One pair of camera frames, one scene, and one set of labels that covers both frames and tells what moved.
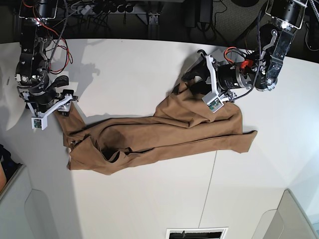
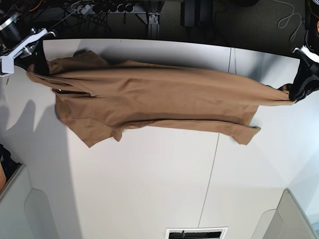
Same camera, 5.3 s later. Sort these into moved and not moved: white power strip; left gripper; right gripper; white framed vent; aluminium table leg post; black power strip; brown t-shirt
Moved: left gripper; right gripper; brown t-shirt
Not moved: aluminium table leg post; white framed vent; black power strip; white power strip
